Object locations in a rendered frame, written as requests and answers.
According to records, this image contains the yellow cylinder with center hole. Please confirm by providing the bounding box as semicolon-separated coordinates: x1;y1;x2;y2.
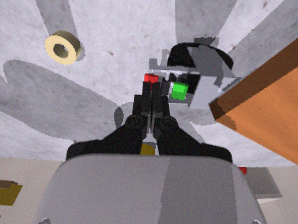
140;143;155;155

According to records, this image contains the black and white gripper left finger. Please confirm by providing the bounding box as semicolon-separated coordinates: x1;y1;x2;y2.
66;81;151;160

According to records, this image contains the wooden platform dolly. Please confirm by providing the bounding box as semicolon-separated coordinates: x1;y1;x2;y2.
145;38;298;165

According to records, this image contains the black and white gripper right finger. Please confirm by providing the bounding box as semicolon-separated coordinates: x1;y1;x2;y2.
151;82;233;163

